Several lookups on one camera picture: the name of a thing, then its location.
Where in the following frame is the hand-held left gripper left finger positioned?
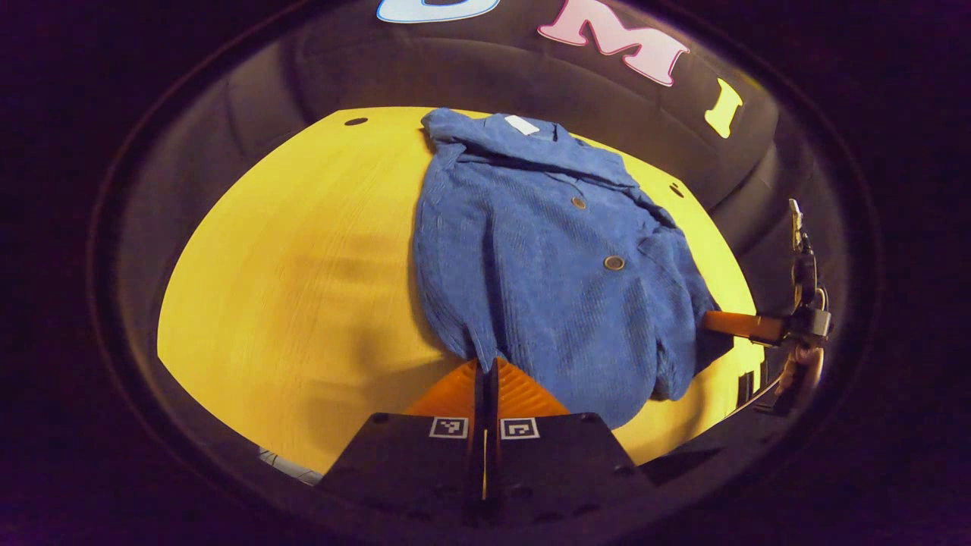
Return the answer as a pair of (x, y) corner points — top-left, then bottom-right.
(319, 358), (490, 524)

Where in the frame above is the blue corduroy jacket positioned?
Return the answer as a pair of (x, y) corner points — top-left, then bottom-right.
(413, 108), (733, 429)

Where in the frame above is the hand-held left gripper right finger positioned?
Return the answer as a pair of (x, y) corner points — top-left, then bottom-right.
(485, 358), (653, 524)

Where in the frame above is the black backdrop cloth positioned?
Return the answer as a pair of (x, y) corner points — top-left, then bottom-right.
(106, 0), (843, 425)

